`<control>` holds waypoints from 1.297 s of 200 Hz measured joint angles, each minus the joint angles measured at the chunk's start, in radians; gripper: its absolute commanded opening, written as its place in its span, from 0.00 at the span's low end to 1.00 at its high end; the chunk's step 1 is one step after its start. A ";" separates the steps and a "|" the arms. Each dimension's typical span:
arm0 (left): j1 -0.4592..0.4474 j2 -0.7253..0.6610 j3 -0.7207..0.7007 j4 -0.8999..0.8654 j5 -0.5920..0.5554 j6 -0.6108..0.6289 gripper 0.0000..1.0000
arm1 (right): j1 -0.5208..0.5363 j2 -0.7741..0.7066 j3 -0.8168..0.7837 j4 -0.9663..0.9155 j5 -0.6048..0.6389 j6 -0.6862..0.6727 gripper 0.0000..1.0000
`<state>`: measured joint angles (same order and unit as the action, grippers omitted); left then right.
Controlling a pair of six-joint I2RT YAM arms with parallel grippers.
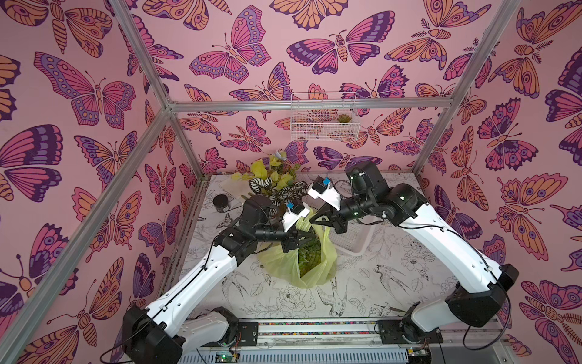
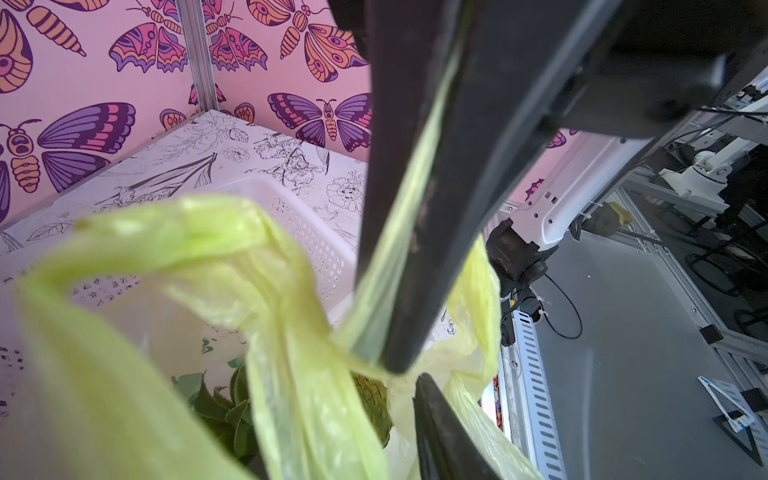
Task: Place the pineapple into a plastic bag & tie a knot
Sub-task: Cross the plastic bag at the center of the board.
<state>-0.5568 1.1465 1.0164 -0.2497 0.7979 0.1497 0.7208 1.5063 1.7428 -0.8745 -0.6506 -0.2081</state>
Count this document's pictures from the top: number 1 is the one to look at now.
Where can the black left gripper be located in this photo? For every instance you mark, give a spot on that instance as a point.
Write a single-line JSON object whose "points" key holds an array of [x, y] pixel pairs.
{"points": [[291, 237]]}

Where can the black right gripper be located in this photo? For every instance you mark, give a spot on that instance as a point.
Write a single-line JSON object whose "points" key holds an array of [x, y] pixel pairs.
{"points": [[336, 216]]}

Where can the pineapple with leafy crown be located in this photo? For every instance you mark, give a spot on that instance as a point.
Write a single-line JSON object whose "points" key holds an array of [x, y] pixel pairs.
{"points": [[309, 256]]}

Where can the yellow-green plastic bag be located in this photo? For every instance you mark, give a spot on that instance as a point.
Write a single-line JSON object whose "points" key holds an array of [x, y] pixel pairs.
{"points": [[285, 266]]}

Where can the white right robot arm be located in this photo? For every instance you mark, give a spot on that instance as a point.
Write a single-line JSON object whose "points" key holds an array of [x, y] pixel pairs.
{"points": [[483, 284]]}

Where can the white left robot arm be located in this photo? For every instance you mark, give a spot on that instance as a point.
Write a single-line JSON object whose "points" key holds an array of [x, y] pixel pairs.
{"points": [[162, 332]]}

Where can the white perforated plastic basket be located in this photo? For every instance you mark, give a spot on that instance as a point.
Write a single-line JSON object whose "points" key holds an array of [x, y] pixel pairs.
{"points": [[356, 240]]}

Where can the potted plant with striped leaves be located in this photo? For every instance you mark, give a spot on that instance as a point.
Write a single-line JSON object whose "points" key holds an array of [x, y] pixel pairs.
{"points": [[274, 176]]}

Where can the black round jar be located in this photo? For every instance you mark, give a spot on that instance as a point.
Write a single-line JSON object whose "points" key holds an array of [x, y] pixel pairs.
{"points": [[221, 203]]}

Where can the small green plant in basket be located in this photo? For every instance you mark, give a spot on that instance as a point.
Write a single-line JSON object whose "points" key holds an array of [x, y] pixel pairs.
{"points": [[344, 119]]}

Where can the green circuit board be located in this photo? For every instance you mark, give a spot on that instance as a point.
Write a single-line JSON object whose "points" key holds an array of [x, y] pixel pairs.
{"points": [[226, 357]]}

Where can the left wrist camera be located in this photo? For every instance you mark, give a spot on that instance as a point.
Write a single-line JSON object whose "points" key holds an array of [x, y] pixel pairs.
{"points": [[294, 211]]}

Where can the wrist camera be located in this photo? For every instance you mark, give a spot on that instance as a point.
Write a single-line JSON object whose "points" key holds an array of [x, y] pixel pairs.
{"points": [[323, 189], [294, 211]]}

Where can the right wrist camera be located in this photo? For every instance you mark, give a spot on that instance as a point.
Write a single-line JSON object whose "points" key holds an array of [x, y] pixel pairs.
{"points": [[323, 189]]}

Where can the white wire wall basket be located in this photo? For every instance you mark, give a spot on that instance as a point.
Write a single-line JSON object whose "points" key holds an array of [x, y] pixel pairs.
{"points": [[315, 119]]}

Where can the perforated grey cable duct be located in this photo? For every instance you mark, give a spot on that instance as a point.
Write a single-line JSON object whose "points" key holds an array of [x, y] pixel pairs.
{"points": [[335, 355]]}

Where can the aluminium frame rail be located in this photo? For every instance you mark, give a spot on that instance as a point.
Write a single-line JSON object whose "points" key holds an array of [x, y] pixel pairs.
{"points": [[362, 326]]}

